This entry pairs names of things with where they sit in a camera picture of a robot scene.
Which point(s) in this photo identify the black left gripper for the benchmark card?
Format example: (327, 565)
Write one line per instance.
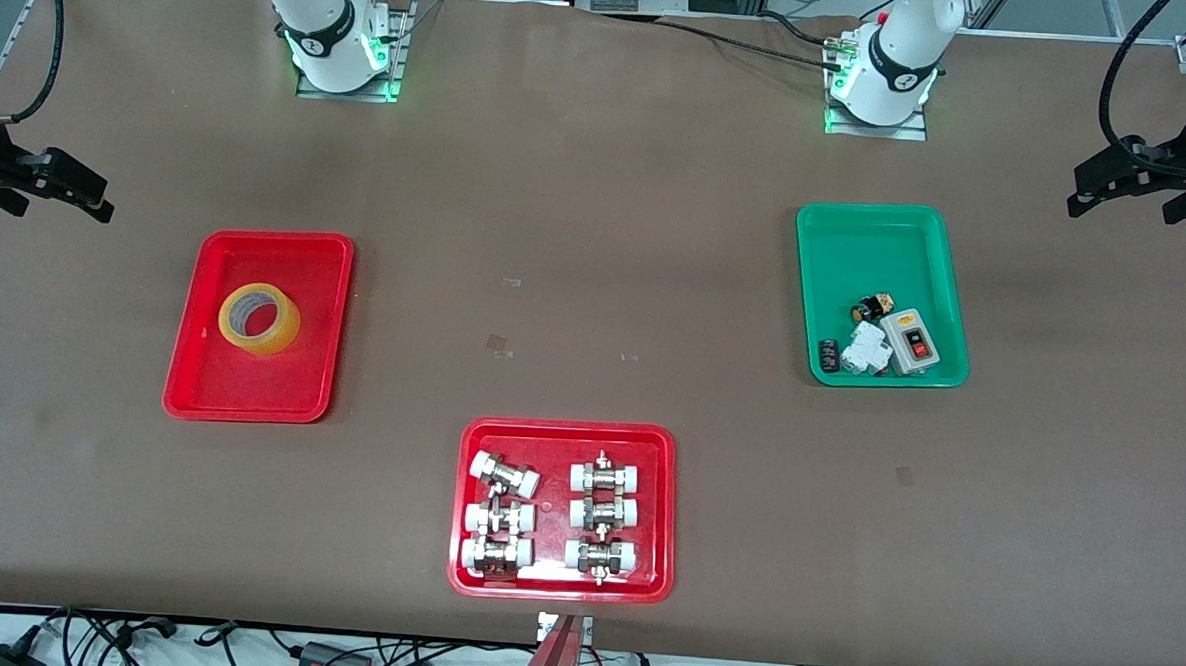
(1177, 159)

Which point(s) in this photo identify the yellowish clear packing tape roll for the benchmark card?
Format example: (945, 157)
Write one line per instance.
(277, 344)

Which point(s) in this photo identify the green plastic tray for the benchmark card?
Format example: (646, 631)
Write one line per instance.
(886, 266)

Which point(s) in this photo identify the red plastic tray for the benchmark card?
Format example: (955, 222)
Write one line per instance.
(250, 388)
(554, 501)

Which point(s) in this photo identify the brown tape patch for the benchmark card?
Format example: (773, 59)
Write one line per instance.
(497, 344)

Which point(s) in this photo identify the small black orange coil component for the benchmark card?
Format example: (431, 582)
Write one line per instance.
(869, 309)

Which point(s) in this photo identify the white circuit breaker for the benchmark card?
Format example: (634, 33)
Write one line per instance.
(865, 350)

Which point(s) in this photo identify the dark cylindrical capacitor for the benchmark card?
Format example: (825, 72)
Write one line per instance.
(829, 355)

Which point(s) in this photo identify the metal pipe fitting white caps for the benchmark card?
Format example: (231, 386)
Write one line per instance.
(604, 477)
(505, 474)
(600, 556)
(500, 517)
(602, 514)
(496, 553)

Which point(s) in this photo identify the black orange power brick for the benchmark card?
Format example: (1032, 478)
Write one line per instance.
(333, 660)

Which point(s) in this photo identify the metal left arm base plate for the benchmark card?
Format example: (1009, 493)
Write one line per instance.
(915, 129)

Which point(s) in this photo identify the grey on-off switch box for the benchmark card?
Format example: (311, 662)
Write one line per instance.
(908, 344)

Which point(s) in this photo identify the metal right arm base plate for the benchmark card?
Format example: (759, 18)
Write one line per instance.
(397, 64)

